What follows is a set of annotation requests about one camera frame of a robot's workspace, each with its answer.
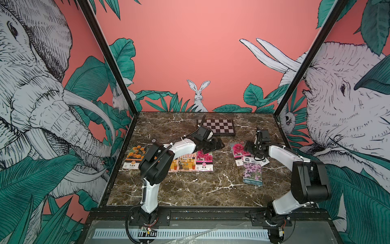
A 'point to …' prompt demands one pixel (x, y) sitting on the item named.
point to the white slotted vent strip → (182, 234)
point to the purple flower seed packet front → (252, 174)
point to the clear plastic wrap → (190, 239)
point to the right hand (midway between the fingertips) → (246, 146)
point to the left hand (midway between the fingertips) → (221, 145)
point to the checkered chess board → (219, 127)
